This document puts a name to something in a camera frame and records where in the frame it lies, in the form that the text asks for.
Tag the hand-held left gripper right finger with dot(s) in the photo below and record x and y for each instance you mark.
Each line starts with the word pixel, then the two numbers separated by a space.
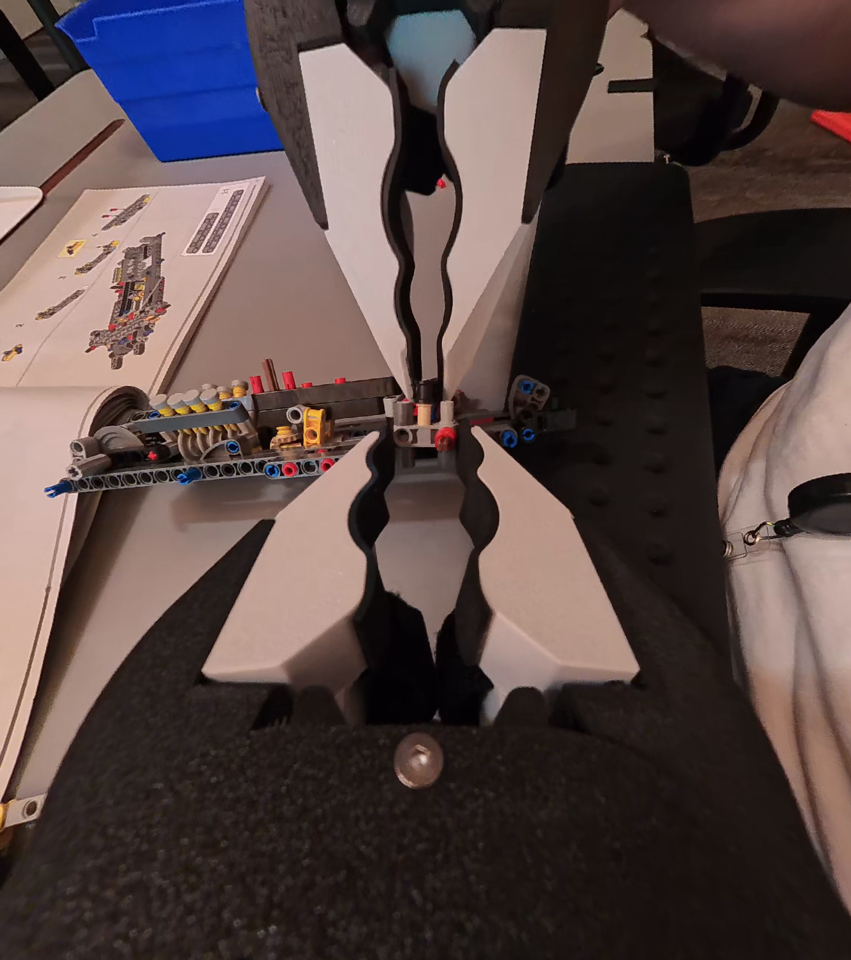
pixel 553 592

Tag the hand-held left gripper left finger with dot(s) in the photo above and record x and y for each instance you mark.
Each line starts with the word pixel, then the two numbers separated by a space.
pixel 290 592

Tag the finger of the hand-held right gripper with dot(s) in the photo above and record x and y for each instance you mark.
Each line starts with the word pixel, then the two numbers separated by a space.
pixel 350 187
pixel 500 187

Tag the lego chassis assembly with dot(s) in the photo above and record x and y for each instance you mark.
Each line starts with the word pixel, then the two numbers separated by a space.
pixel 208 469

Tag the lego instruction booklet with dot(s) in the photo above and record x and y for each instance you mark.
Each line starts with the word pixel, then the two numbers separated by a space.
pixel 20 487

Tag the person's right forearm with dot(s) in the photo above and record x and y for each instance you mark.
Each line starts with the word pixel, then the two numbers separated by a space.
pixel 770 45

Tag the blue storage bin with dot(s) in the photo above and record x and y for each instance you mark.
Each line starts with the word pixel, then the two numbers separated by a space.
pixel 185 90

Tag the black perforated panel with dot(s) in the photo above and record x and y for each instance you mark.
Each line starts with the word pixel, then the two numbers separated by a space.
pixel 605 375

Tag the person in white shirt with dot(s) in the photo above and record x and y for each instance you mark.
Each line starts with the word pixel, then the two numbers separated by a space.
pixel 830 675

